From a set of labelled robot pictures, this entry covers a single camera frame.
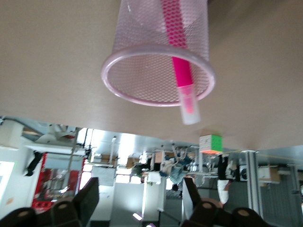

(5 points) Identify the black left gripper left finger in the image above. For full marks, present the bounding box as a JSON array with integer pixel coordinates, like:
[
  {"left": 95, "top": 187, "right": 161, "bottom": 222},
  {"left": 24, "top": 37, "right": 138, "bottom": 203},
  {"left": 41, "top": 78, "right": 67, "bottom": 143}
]
[{"left": 72, "top": 176, "right": 100, "bottom": 227}]

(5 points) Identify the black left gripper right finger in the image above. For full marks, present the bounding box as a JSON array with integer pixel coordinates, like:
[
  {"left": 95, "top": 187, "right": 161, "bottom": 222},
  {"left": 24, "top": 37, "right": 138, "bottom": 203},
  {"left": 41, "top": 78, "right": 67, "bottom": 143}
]
[{"left": 181, "top": 177, "right": 203, "bottom": 222}]

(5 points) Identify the pink marker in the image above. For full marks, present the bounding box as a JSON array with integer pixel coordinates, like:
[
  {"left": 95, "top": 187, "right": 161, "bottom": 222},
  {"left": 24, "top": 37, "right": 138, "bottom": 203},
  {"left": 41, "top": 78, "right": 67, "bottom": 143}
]
[{"left": 160, "top": 0, "right": 202, "bottom": 126}]

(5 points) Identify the person in black trousers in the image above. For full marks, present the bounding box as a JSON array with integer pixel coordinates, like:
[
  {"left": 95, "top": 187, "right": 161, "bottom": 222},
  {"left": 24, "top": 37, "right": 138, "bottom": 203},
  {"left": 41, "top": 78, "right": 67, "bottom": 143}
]
[{"left": 216, "top": 153, "right": 235, "bottom": 205}]

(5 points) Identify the red cabinet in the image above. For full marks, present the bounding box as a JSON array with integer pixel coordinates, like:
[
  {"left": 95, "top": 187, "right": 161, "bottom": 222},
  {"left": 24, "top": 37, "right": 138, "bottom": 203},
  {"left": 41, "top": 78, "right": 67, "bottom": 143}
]
[{"left": 31, "top": 152, "right": 86, "bottom": 209}]

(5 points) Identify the colourful puzzle cube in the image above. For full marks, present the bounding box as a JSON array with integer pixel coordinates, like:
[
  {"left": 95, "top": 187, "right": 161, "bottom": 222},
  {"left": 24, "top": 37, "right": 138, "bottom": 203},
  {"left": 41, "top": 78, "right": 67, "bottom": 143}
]
[{"left": 198, "top": 133, "right": 224, "bottom": 155}]

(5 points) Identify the pink mesh cup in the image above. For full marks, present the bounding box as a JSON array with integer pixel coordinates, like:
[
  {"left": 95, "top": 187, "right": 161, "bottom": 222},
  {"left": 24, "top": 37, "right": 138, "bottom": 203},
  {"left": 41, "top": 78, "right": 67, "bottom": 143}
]
[{"left": 101, "top": 0, "right": 216, "bottom": 107}]

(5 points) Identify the aluminium frame profile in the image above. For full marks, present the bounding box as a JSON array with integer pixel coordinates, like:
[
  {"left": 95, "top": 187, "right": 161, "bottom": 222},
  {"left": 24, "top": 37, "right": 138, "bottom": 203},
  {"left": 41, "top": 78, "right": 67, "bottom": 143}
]
[{"left": 245, "top": 150, "right": 262, "bottom": 215}]

